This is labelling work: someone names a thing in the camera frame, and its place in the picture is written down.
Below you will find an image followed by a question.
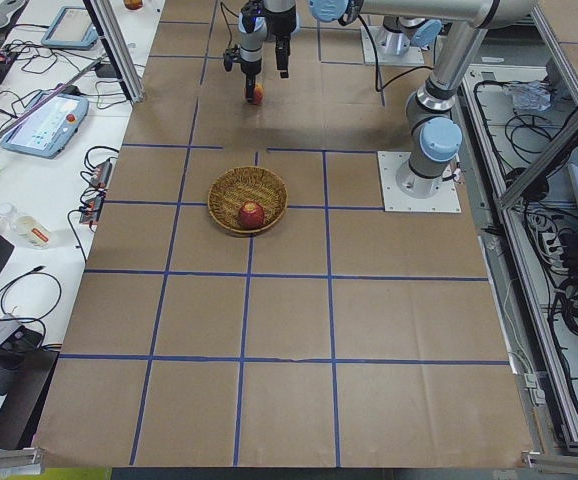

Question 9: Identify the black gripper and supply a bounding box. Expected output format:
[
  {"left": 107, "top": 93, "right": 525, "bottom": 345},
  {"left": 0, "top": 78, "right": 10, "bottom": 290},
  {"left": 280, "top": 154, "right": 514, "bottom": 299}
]
[{"left": 263, "top": 0, "right": 297, "bottom": 36}]

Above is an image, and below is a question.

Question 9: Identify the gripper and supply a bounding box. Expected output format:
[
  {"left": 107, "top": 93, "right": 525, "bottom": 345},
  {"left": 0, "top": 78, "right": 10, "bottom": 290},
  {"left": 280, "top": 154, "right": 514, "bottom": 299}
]
[{"left": 223, "top": 1, "right": 291, "bottom": 103}]

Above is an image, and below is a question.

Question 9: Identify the yellow red apple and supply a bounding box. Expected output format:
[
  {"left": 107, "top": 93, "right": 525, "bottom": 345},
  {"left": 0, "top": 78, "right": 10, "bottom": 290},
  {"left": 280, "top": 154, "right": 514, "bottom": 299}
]
[{"left": 248, "top": 83, "right": 264, "bottom": 105}]

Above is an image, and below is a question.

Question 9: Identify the woven wicker basket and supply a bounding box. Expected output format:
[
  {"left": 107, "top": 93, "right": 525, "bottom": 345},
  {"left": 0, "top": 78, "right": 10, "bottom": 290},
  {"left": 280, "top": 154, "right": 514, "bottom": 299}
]
[{"left": 207, "top": 166, "right": 288, "bottom": 237}]

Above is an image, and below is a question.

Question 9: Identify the red apple in basket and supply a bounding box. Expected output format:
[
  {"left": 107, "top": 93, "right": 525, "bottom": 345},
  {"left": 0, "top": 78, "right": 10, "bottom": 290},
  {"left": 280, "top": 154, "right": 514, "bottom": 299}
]
[{"left": 238, "top": 201, "right": 265, "bottom": 230}]

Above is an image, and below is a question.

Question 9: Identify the black power adapter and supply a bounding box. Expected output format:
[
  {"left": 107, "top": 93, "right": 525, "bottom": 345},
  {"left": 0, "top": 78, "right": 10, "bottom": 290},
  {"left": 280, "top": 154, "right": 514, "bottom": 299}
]
[{"left": 94, "top": 63, "right": 118, "bottom": 79}]

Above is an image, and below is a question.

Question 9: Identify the teach pendant far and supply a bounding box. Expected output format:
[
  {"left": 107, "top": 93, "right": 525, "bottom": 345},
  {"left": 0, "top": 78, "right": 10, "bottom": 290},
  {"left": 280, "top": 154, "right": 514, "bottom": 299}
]
[{"left": 41, "top": 6, "right": 98, "bottom": 50}]

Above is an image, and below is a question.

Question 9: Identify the teach pendant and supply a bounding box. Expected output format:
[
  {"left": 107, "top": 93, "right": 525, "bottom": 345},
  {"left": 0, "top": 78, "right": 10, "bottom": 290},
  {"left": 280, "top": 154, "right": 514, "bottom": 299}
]
[
  {"left": 41, "top": 6, "right": 98, "bottom": 50},
  {"left": 0, "top": 93, "right": 89, "bottom": 158}
]

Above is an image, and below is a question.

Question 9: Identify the teach pendant near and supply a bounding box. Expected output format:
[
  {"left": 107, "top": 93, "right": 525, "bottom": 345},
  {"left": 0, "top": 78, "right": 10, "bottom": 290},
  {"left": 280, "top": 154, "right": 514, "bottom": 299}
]
[{"left": 0, "top": 93, "right": 89, "bottom": 158}]

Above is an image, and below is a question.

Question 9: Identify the plastic bottle on desk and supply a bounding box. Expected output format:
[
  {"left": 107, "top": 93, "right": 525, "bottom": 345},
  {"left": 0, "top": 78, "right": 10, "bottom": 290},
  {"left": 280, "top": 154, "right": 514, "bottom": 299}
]
[{"left": 0, "top": 203, "right": 53, "bottom": 248}]

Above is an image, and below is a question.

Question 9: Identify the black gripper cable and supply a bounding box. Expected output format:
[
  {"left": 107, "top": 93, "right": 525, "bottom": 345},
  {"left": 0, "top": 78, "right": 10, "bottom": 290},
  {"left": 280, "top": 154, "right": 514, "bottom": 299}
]
[{"left": 338, "top": 9, "right": 388, "bottom": 92}]

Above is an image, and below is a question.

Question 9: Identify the aluminium frame post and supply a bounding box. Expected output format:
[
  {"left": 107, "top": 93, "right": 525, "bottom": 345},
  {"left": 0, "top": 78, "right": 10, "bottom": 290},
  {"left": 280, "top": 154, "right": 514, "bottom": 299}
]
[{"left": 83, "top": 0, "right": 145, "bottom": 104}]

